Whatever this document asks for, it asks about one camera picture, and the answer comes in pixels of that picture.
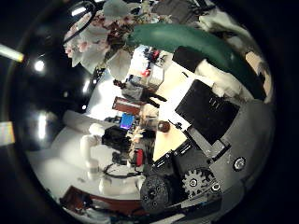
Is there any pink white flower bouquet green stem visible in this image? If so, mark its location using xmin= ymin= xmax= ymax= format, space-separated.
xmin=64 ymin=0 xmax=267 ymax=101

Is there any dark brown vase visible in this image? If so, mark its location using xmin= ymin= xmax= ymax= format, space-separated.
xmin=157 ymin=119 xmax=172 ymax=133

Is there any standing person grey top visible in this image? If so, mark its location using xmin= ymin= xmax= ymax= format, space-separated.
xmin=112 ymin=77 xmax=168 ymax=109

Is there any monitor with blue screen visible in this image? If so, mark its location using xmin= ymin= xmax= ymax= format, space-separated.
xmin=120 ymin=112 xmax=135 ymax=131

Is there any brown wooden door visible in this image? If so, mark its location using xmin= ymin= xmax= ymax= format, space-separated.
xmin=111 ymin=96 xmax=143 ymax=117

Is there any red and black case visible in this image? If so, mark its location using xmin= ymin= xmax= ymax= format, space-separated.
xmin=132 ymin=148 xmax=146 ymax=167

